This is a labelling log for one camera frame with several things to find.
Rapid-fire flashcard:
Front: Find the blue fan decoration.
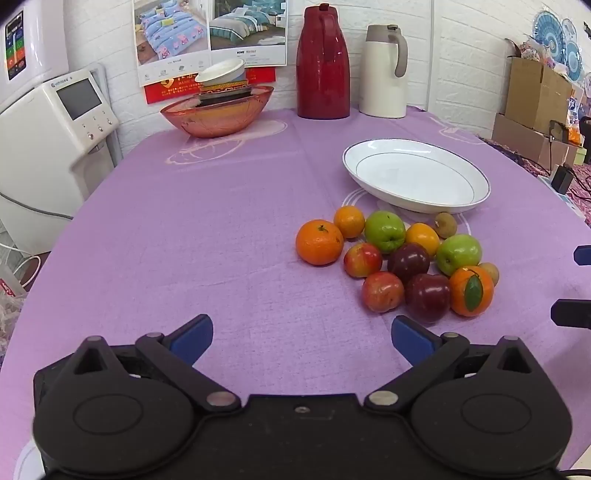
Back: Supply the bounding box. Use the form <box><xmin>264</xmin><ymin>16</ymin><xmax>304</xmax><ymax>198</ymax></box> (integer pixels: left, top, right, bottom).
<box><xmin>533</xmin><ymin>10</ymin><xmax>585</xmax><ymax>84</ymax></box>

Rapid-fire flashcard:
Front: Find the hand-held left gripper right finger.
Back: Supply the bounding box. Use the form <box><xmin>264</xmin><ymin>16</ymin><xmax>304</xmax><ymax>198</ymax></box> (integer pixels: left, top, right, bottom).
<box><xmin>365</xmin><ymin>315</ymin><xmax>539</xmax><ymax>413</ymax></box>

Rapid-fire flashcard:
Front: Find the red paper sheet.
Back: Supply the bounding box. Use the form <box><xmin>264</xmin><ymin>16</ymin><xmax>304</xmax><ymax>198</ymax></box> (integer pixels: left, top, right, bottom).
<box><xmin>144</xmin><ymin>68</ymin><xmax>277</xmax><ymax>104</ymax></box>

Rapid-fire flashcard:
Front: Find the yellow-orange orange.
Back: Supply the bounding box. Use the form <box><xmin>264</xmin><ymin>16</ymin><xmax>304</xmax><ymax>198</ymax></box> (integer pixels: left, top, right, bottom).
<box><xmin>405</xmin><ymin>223</ymin><xmax>441</xmax><ymax>258</ymax></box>

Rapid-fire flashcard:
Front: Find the clear plastic bag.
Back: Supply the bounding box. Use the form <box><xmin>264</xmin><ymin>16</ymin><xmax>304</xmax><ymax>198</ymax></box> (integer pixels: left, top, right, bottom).
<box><xmin>0</xmin><ymin>277</ymin><xmax>29</xmax><ymax>365</ymax></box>

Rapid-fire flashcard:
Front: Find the white cable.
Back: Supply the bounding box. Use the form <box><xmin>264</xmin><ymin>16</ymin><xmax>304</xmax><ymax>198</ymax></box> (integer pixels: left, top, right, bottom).
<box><xmin>0</xmin><ymin>242</ymin><xmax>43</xmax><ymax>288</ymax></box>

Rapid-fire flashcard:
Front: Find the black cable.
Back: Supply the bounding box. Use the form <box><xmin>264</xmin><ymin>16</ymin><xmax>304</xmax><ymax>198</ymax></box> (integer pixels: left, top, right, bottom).
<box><xmin>549</xmin><ymin>120</ymin><xmax>591</xmax><ymax>200</ymax></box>

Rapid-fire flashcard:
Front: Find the flat cardboard box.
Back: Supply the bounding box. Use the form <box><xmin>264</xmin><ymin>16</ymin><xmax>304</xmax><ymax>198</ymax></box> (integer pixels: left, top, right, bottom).
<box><xmin>492</xmin><ymin>113</ymin><xmax>587</xmax><ymax>171</ymax></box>

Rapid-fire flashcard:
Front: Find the wall poster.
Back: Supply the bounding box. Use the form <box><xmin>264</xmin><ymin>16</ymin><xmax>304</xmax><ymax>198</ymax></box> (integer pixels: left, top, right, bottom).
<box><xmin>133</xmin><ymin>0</ymin><xmax>288</xmax><ymax>87</ymax></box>

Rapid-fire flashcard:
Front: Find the orange with green leaf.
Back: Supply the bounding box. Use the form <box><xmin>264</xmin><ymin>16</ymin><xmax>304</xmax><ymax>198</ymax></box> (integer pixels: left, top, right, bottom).
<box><xmin>449</xmin><ymin>266</ymin><xmax>495</xmax><ymax>317</ymax></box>

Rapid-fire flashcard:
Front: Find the white ceramic bowl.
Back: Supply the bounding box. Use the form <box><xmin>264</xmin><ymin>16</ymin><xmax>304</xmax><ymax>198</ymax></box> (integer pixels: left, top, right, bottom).
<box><xmin>194</xmin><ymin>58</ymin><xmax>247</xmax><ymax>86</ymax></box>

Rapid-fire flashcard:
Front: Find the tall cardboard box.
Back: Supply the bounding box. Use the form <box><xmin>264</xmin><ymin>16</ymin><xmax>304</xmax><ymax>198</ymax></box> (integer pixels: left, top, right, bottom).
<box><xmin>504</xmin><ymin>56</ymin><xmax>573</xmax><ymax>136</ymax></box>

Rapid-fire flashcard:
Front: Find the white wall conduit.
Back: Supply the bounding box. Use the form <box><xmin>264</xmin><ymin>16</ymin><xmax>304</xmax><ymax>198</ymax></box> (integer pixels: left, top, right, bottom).
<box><xmin>424</xmin><ymin>0</ymin><xmax>437</xmax><ymax>110</ymax></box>

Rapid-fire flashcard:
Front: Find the white wall water heater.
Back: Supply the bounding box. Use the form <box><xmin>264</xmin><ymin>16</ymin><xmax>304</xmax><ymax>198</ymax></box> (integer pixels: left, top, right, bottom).
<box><xmin>0</xmin><ymin>0</ymin><xmax>70</xmax><ymax>114</ymax></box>

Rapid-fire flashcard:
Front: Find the white thermos jug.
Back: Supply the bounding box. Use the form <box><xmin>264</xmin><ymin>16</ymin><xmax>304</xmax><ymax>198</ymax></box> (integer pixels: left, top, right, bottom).
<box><xmin>359</xmin><ymin>24</ymin><xmax>409</xmax><ymax>118</ymax></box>

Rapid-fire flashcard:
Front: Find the purple tablecloth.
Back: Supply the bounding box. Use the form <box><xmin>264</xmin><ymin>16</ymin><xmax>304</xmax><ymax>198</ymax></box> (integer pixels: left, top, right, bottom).
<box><xmin>0</xmin><ymin>105</ymin><xmax>591</xmax><ymax>480</ymax></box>

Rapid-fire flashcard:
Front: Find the black power adapter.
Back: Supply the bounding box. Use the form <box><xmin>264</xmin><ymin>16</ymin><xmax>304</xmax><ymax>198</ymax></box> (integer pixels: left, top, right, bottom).
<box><xmin>553</xmin><ymin>164</ymin><xmax>574</xmax><ymax>195</ymax></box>

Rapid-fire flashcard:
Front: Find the white water dispenser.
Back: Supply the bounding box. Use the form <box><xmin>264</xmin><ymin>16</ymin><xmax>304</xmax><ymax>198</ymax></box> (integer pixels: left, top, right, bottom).
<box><xmin>0</xmin><ymin>65</ymin><xmax>122</xmax><ymax>256</ymax></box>

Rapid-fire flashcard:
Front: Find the white plate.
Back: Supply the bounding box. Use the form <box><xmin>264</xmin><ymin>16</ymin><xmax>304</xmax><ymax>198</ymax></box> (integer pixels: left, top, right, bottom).
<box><xmin>342</xmin><ymin>139</ymin><xmax>491</xmax><ymax>214</ymax></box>

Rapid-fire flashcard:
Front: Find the leopard print blanket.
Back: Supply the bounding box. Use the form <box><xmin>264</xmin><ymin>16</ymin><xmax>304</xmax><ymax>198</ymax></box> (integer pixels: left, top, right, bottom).
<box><xmin>478</xmin><ymin>135</ymin><xmax>552</xmax><ymax>177</ymax></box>

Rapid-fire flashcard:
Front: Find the green apple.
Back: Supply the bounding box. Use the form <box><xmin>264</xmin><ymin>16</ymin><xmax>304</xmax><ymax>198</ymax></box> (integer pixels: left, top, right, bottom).
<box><xmin>436</xmin><ymin>234</ymin><xmax>483</xmax><ymax>277</ymax></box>
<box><xmin>364</xmin><ymin>210</ymin><xmax>406</xmax><ymax>254</ymax></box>

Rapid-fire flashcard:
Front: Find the small orange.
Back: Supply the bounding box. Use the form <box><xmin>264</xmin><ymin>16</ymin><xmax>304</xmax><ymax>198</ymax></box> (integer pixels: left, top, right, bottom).
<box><xmin>333</xmin><ymin>206</ymin><xmax>366</xmax><ymax>239</ymax></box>

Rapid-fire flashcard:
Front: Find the large orange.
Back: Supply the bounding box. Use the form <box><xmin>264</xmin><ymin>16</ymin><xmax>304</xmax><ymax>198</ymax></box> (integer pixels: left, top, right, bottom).
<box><xmin>296</xmin><ymin>219</ymin><xmax>345</xmax><ymax>266</ymax></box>

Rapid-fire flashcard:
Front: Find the white power strip with adapter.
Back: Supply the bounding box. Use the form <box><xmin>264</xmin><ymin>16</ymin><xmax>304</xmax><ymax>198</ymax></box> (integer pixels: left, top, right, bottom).
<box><xmin>531</xmin><ymin>159</ymin><xmax>591</xmax><ymax>228</ymax></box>

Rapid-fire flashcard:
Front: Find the dark red apple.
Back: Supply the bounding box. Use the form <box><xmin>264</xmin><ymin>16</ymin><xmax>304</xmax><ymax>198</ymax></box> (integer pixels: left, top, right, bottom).
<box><xmin>405</xmin><ymin>273</ymin><xmax>452</xmax><ymax>323</ymax></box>
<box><xmin>387</xmin><ymin>243</ymin><xmax>431</xmax><ymax>284</ymax></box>

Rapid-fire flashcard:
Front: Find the red glass bowl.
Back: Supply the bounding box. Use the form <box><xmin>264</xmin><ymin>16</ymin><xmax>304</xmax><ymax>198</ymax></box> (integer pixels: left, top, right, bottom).
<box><xmin>160</xmin><ymin>85</ymin><xmax>275</xmax><ymax>138</ymax></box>

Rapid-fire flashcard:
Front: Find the patterned bowl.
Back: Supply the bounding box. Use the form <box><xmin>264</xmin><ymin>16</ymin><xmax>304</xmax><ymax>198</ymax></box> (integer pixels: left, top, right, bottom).
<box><xmin>198</xmin><ymin>79</ymin><xmax>256</xmax><ymax>110</ymax></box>

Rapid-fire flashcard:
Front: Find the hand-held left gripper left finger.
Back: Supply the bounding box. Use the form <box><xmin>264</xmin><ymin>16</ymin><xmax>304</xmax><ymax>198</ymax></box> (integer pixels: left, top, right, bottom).
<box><xmin>65</xmin><ymin>315</ymin><xmax>242</xmax><ymax>413</ymax></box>

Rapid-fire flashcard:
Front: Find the red thermos flask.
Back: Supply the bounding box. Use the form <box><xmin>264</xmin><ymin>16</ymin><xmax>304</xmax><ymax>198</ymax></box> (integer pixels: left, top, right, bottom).
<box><xmin>296</xmin><ymin>4</ymin><xmax>351</xmax><ymax>120</ymax></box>

